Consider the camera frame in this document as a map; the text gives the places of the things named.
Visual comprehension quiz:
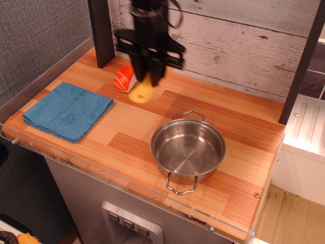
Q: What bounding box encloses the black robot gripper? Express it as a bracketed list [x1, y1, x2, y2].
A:
[114, 7, 185, 86]

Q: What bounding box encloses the yellow dish brush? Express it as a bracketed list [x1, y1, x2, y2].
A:
[128, 72, 155, 104]

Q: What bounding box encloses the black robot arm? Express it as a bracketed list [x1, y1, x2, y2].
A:
[114, 1, 185, 86]

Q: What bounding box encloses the orange salmon sushi toy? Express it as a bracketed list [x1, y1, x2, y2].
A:
[113, 65, 137, 93]

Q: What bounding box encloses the silver steel pot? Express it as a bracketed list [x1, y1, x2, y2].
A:
[150, 111, 226, 195]

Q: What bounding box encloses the blue folded cloth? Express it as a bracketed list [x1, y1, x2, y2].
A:
[23, 82, 114, 143]

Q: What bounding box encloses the clear acrylic edge guard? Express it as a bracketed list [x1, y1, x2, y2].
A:
[3, 118, 284, 243]

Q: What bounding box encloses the silver dispenser panel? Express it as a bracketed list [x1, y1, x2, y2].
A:
[101, 201, 164, 243]

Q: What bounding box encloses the white ridged side cabinet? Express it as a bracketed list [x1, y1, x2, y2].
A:
[271, 95, 324, 205]

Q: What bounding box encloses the yellow object bottom left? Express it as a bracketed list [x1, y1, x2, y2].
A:
[17, 233, 40, 244]

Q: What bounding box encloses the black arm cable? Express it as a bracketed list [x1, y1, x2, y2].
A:
[164, 0, 183, 29]

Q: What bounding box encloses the dark left vertical post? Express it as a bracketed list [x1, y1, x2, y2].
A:
[87, 0, 115, 68]

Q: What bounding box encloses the dark vertical post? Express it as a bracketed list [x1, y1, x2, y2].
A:
[87, 0, 115, 68]
[278, 0, 324, 125]

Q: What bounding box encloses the dark right vertical post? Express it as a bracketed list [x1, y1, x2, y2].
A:
[278, 0, 324, 125]

